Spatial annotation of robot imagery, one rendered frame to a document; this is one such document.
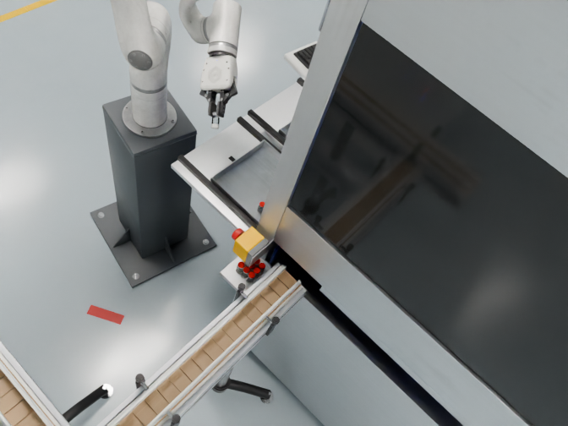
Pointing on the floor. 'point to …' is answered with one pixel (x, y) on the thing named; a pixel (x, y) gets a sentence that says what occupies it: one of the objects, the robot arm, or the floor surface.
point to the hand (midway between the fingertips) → (216, 109)
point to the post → (311, 108)
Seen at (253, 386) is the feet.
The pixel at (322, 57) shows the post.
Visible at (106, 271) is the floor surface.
